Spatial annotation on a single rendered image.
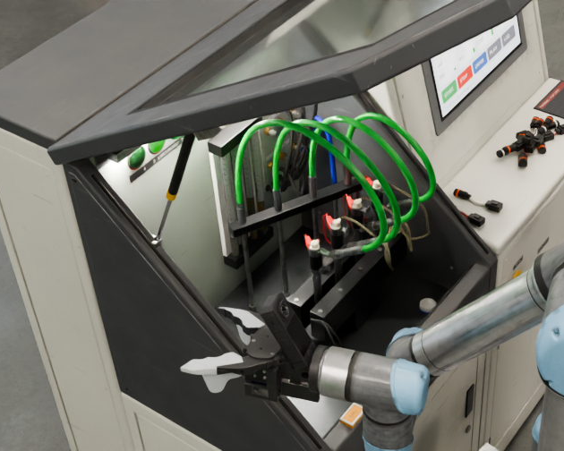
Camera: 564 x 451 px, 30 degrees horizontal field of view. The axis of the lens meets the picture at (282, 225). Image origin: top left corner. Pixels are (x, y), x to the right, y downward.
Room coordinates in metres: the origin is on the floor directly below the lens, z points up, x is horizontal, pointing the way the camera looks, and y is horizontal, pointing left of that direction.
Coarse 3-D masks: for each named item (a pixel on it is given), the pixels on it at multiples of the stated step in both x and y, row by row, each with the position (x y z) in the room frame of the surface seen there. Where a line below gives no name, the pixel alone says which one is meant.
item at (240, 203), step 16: (256, 128) 1.76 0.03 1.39; (288, 128) 1.70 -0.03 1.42; (304, 128) 1.68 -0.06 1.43; (240, 144) 1.79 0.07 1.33; (320, 144) 1.65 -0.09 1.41; (240, 160) 1.80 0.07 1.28; (240, 176) 1.80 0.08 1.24; (240, 192) 1.80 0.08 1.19; (368, 192) 1.58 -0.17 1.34; (384, 224) 1.56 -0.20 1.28
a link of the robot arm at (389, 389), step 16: (352, 368) 1.03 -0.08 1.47; (368, 368) 1.02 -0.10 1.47; (384, 368) 1.02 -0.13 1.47; (400, 368) 1.02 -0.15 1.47; (416, 368) 1.02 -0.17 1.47; (352, 384) 1.01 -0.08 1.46; (368, 384) 1.00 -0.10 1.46; (384, 384) 1.00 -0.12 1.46; (400, 384) 0.99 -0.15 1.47; (416, 384) 0.99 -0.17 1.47; (352, 400) 1.01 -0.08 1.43; (368, 400) 1.00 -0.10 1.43; (384, 400) 0.99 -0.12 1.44; (400, 400) 0.98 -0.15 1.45; (416, 400) 0.97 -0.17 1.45; (384, 416) 0.99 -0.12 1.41; (400, 416) 0.99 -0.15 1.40
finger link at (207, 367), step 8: (192, 360) 1.07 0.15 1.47; (200, 360) 1.07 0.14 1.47; (208, 360) 1.07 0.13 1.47; (216, 360) 1.07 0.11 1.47; (224, 360) 1.07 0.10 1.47; (232, 360) 1.07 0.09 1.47; (240, 360) 1.07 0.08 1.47; (184, 368) 1.06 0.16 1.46; (192, 368) 1.06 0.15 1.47; (200, 368) 1.06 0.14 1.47; (208, 368) 1.05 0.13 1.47; (216, 368) 1.05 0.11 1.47; (208, 376) 1.06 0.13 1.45; (216, 376) 1.06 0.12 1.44; (224, 376) 1.06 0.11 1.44; (232, 376) 1.06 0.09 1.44; (208, 384) 1.05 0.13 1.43; (216, 384) 1.06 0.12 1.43; (224, 384) 1.06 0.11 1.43; (216, 392) 1.05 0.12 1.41
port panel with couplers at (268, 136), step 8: (296, 112) 2.07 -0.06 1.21; (288, 120) 2.08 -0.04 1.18; (264, 128) 2.01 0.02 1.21; (272, 128) 2.03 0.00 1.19; (280, 128) 2.05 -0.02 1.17; (264, 136) 2.01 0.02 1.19; (272, 136) 1.99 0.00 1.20; (288, 136) 2.07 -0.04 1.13; (264, 144) 2.00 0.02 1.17; (272, 144) 2.03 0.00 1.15; (288, 144) 2.07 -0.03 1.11; (296, 144) 2.08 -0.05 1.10; (264, 152) 2.00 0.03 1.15; (272, 152) 2.02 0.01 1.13; (280, 152) 2.05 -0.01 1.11; (264, 160) 2.00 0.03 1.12; (272, 160) 2.02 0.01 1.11; (280, 160) 2.04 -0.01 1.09; (264, 168) 2.00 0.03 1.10; (264, 176) 2.00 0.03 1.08; (264, 184) 2.00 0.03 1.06
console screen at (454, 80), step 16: (496, 32) 2.31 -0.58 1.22; (512, 32) 2.36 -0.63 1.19; (464, 48) 2.20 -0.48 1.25; (480, 48) 2.25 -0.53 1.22; (496, 48) 2.30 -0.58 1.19; (512, 48) 2.35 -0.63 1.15; (432, 64) 2.10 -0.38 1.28; (448, 64) 2.14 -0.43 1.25; (464, 64) 2.19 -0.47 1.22; (480, 64) 2.23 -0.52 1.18; (496, 64) 2.28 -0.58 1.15; (432, 80) 2.09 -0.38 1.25; (448, 80) 2.13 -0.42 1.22; (464, 80) 2.17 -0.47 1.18; (480, 80) 2.22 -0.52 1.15; (432, 96) 2.07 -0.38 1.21; (448, 96) 2.11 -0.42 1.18; (464, 96) 2.16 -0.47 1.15; (432, 112) 2.06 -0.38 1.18; (448, 112) 2.10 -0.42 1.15
